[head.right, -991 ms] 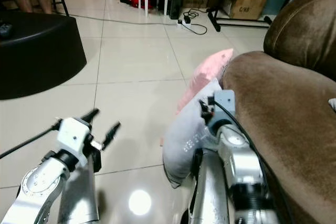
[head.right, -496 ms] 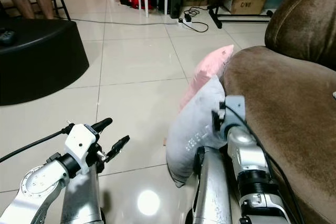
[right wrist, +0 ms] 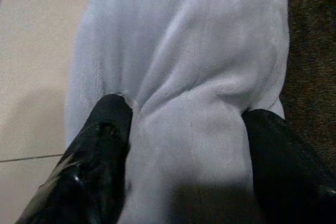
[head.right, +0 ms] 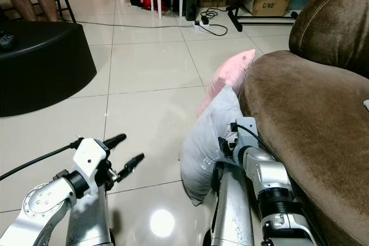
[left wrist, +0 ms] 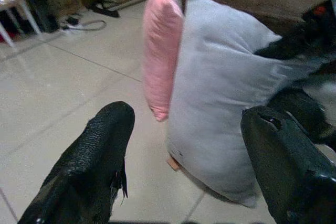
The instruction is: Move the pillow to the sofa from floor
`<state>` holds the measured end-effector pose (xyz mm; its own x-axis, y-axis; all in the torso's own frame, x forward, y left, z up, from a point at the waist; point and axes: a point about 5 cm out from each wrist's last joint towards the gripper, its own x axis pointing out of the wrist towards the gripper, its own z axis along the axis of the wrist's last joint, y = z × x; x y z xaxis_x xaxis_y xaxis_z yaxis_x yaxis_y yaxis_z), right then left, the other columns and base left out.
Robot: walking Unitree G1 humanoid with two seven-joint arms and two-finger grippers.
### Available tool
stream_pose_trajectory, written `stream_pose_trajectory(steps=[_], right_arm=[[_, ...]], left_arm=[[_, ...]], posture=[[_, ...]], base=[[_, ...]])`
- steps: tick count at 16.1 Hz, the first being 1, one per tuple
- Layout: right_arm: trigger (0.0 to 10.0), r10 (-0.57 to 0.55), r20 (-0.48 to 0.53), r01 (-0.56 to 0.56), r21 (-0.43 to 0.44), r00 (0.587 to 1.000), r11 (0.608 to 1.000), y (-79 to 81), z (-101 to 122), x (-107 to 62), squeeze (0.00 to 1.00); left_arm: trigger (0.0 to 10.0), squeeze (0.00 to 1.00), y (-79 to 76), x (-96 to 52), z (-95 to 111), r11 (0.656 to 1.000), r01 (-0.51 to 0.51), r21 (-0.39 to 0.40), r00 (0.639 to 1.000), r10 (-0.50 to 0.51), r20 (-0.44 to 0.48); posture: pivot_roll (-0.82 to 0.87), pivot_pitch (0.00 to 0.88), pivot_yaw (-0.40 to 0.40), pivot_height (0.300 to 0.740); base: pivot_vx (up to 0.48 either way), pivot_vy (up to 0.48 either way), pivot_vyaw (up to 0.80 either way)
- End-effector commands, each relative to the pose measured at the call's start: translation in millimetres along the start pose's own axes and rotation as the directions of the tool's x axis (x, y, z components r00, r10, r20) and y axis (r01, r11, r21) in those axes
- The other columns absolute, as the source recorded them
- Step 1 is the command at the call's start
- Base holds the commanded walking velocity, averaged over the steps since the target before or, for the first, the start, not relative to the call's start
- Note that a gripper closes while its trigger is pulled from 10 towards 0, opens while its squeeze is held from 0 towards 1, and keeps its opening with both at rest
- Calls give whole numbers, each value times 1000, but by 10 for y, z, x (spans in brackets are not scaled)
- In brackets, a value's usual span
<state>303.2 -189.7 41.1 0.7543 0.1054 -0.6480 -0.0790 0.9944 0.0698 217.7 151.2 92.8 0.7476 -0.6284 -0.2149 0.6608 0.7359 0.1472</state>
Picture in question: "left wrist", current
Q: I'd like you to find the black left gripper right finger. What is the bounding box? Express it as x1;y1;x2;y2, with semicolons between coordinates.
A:
240;105;336;224

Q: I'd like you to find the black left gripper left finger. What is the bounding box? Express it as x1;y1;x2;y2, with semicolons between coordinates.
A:
17;101;136;224

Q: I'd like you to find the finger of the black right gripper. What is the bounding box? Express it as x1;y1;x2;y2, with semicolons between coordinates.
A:
255;30;316;60
267;88;329;142

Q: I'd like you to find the light grey pillow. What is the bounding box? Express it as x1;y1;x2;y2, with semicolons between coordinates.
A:
165;0;326;208

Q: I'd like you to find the pink pillow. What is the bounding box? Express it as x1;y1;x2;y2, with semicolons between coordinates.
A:
141;0;184;122

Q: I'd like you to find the black cabinet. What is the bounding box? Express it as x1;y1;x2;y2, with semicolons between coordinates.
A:
19;0;60;34

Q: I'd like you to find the white power strip with cable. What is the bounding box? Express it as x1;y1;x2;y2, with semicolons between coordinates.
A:
59;19;107;35

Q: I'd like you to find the black strap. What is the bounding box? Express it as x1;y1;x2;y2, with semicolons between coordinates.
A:
88;1;121;19

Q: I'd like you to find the white table frame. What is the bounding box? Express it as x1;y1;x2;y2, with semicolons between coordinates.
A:
0;0;43;51

